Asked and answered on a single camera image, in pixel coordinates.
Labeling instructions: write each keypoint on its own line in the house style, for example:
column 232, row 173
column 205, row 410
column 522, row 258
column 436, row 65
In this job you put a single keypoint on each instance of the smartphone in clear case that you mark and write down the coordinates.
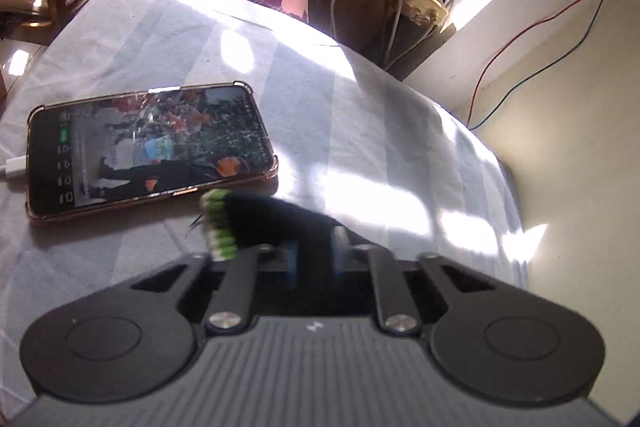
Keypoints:
column 150, row 147

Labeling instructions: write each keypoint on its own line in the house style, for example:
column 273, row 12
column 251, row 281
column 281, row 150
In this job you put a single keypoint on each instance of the navy knit sweater green trim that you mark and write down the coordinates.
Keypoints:
column 272, row 217

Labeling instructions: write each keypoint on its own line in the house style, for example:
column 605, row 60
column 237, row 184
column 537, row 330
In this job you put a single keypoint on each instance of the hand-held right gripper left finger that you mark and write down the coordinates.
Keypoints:
column 294, row 263

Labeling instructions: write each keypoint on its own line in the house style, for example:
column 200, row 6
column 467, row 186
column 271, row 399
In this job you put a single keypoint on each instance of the brown wooden cabinet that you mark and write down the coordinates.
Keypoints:
column 360, row 17

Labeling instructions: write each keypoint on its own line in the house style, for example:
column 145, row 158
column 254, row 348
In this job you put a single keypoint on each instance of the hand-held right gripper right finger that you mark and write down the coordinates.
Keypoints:
column 341, row 252

